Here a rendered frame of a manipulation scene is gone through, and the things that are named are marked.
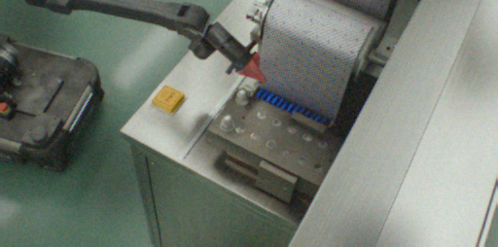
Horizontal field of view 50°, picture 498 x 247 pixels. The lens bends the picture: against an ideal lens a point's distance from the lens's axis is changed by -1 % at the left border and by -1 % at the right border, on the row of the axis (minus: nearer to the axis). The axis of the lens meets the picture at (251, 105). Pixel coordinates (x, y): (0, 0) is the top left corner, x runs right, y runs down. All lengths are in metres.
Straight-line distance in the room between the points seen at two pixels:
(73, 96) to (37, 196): 0.47
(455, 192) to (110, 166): 1.89
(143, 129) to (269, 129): 0.38
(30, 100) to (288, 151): 1.44
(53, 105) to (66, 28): 0.75
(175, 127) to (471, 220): 0.91
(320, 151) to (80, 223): 1.35
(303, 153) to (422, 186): 0.52
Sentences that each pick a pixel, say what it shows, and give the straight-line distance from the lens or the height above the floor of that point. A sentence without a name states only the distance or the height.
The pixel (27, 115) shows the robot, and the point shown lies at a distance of 2.52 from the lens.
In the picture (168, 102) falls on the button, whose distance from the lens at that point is 1.59.
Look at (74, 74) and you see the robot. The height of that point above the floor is 0.24.
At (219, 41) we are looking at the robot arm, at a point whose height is 1.16.
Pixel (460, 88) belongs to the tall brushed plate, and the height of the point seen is 1.44.
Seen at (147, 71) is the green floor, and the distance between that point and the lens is 2.88.
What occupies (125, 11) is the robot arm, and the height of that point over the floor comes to 1.18.
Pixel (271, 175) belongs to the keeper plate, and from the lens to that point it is 1.37.
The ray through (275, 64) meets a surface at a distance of 1.40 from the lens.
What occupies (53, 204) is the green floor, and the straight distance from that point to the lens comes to 2.53.
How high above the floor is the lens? 2.19
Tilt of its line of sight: 53 degrees down
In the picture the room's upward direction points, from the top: 6 degrees clockwise
